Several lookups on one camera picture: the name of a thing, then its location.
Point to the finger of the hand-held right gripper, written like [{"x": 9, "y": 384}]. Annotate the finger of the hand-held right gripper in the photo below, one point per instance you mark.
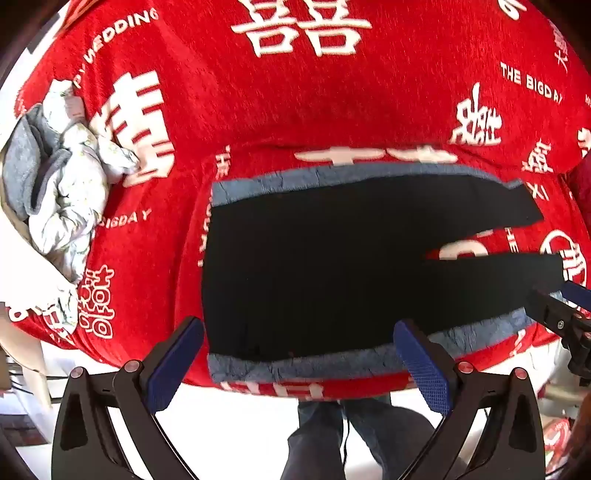
[
  {"x": 547, "y": 309},
  {"x": 577, "y": 293}
]

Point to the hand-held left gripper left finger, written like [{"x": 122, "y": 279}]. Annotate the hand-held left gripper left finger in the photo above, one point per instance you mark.
[{"x": 178, "y": 364}]

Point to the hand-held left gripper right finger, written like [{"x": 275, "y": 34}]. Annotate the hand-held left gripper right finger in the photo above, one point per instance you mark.
[{"x": 422, "y": 364}]

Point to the black pants with grey trim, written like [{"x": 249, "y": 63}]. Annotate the black pants with grey trim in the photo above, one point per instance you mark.
[{"x": 300, "y": 277}]

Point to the person's legs in jeans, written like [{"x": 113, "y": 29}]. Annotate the person's legs in jeans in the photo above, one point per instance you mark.
[{"x": 397, "y": 438}]

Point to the red and white bag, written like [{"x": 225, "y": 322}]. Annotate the red and white bag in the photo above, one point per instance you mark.
[{"x": 558, "y": 438}]

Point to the person's left leg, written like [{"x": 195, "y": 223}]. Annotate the person's left leg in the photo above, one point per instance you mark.
[{"x": 314, "y": 443}]

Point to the crumpled white and grey garment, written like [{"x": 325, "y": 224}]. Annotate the crumpled white and grey garment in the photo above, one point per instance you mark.
[{"x": 69, "y": 184}]

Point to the red printed blanket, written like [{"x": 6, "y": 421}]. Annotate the red printed blanket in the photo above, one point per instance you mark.
[{"x": 286, "y": 101}]

